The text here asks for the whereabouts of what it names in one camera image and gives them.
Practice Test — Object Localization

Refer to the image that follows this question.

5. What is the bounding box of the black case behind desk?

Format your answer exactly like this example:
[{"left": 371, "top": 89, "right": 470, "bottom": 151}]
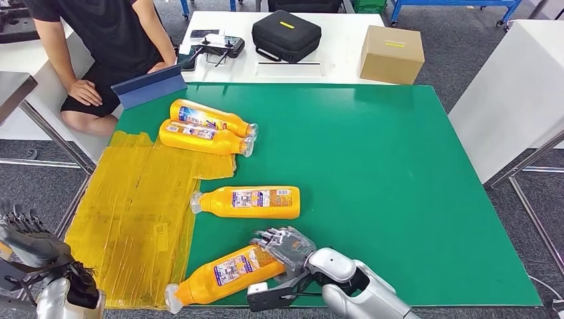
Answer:
[{"left": 267, "top": 0, "right": 345, "bottom": 13}]

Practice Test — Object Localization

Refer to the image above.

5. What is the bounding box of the white side table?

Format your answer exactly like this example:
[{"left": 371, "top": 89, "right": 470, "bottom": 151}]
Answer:
[{"left": 448, "top": 19, "right": 564, "bottom": 185}]

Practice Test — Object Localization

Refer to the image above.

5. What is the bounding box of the person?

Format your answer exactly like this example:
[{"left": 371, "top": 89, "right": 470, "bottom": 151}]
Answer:
[{"left": 23, "top": 0, "right": 178, "bottom": 138}]

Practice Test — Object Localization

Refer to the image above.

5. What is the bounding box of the dark tablet device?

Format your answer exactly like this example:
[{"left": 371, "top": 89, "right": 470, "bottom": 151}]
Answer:
[{"left": 177, "top": 44, "right": 197, "bottom": 72}]

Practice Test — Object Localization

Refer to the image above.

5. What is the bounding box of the black moulded tray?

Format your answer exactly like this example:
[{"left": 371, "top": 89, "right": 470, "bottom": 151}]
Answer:
[{"left": 0, "top": 2, "right": 41, "bottom": 44}]

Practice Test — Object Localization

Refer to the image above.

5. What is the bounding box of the steel side table frame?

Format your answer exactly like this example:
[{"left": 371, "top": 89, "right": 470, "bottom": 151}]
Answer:
[{"left": 486, "top": 132, "right": 564, "bottom": 274}]

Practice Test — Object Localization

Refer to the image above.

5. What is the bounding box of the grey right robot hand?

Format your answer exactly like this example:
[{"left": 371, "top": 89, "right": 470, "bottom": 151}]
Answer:
[{"left": 249, "top": 227, "right": 318, "bottom": 282}]

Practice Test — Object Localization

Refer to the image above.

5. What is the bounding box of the black remote controller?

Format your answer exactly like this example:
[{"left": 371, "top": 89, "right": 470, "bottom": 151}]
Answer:
[{"left": 192, "top": 35, "right": 246, "bottom": 68}]

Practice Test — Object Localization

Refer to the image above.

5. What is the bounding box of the white desk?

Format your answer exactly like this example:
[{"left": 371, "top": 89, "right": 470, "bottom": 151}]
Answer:
[{"left": 178, "top": 11, "right": 398, "bottom": 85}]

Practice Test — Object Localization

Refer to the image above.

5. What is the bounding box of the white bench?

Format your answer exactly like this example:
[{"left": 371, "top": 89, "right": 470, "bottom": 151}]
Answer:
[{"left": 0, "top": 22, "right": 122, "bottom": 163}]

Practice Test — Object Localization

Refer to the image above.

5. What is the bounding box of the black zipped carrying case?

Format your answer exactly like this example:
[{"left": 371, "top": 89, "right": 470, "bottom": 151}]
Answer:
[{"left": 251, "top": 9, "right": 323, "bottom": 64}]

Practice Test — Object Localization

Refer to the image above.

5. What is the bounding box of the white floor cable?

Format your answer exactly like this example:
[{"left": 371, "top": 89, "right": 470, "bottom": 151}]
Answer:
[{"left": 527, "top": 274, "right": 564, "bottom": 304}]

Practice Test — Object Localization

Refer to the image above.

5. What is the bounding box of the green plastic crate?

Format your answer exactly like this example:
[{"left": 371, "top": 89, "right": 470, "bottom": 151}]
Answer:
[{"left": 352, "top": 0, "right": 390, "bottom": 14}]

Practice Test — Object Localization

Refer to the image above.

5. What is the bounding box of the orange detergent bottle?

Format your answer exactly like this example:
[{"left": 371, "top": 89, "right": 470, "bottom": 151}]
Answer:
[
  {"left": 190, "top": 185, "right": 301, "bottom": 220},
  {"left": 158, "top": 119, "right": 255, "bottom": 158},
  {"left": 164, "top": 244, "right": 287, "bottom": 314},
  {"left": 169, "top": 98, "right": 259, "bottom": 138}
]

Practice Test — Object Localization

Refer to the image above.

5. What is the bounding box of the brown cardboard box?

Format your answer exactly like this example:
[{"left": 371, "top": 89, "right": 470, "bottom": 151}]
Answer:
[{"left": 359, "top": 25, "right": 426, "bottom": 85}]

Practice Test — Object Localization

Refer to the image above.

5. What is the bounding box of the grey table with steel leg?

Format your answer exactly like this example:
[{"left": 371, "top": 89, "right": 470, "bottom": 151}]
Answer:
[{"left": 0, "top": 72, "right": 96, "bottom": 175}]

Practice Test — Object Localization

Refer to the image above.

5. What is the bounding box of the blue tablet case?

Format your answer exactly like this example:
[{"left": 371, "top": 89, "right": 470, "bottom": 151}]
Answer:
[{"left": 110, "top": 64, "right": 188, "bottom": 110}]

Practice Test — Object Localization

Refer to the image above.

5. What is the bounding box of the green table mat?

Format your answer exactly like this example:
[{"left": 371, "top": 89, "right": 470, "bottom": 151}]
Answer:
[{"left": 113, "top": 82, "right": 543, "bottom": 308}]

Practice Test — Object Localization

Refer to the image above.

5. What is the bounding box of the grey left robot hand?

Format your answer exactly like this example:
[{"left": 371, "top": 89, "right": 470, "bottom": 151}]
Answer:
[{"left": 0, "top": 200, "right": 74, "bottom": 269}]

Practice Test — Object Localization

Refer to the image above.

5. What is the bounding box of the blue metal cart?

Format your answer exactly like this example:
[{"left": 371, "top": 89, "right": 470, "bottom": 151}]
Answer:
[{"left": 391, "top": 0, "right": 525, "bottom": 27}]

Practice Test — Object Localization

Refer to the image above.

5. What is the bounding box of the blue trolley frame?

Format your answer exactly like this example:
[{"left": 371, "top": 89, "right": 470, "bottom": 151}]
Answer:
[{"left": 180, "top": 0, "right": 241, "bottom": 19}]

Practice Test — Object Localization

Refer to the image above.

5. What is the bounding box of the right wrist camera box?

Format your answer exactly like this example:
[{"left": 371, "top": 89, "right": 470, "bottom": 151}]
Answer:
[{"left": 245, "top": 270, "right": 323, "bottom": 314}]

